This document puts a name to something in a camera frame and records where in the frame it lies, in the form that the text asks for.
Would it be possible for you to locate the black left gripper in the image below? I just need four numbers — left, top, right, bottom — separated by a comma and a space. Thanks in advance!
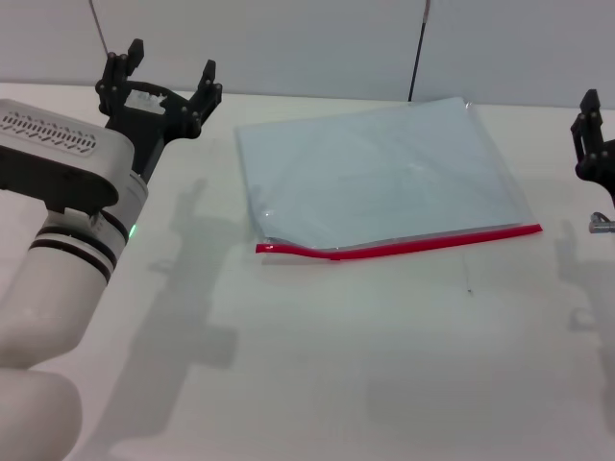
94, 37, 224, 184

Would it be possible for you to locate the silver metal cable connector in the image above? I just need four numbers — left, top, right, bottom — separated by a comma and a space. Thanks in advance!
589, 210, 615, 234

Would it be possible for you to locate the thin black rod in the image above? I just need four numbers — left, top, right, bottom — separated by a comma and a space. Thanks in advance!
407, 0, 432, 103

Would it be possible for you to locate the thin grey rod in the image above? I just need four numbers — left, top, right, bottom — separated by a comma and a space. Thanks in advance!
88, 0, 113, 59

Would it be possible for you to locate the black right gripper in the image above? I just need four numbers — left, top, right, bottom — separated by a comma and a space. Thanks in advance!
569, 88, 615, 209

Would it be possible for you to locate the clear bag with red zipper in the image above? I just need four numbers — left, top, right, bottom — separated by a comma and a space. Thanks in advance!
233, 95, 544, 264

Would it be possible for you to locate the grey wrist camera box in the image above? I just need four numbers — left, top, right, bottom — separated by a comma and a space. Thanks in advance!
0, 99, 136, 216

